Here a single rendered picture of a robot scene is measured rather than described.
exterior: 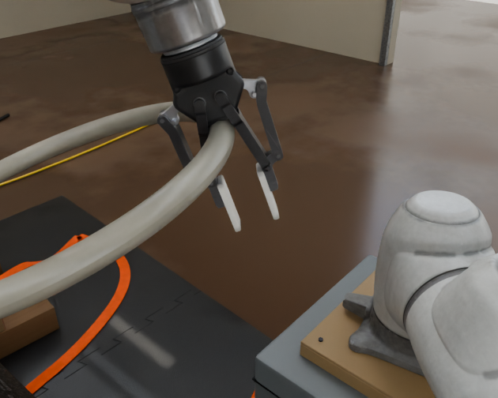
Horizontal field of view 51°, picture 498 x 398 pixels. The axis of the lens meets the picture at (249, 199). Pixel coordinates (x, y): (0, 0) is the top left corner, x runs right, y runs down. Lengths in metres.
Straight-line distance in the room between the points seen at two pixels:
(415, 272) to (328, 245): 1.81
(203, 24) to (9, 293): 0.31
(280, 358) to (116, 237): 0.56
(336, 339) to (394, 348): 0.10
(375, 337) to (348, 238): 1.73
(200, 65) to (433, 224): 0.40
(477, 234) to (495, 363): 0.21
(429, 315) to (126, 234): 0.43
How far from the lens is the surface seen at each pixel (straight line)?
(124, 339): 2.13
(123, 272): 2.43
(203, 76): 0.58
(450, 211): 0.80
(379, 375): 0.92
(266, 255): 2.50
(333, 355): 0.93
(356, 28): 5.44
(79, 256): 0.46
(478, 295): 0.66
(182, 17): 0.56
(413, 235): 0.79
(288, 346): 0.98
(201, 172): 0.51
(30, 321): 2.16
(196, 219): 2.76
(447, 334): 0.70
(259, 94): 0.61
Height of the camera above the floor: 1.51
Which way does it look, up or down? 31 degrees down
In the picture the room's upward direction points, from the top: straight up
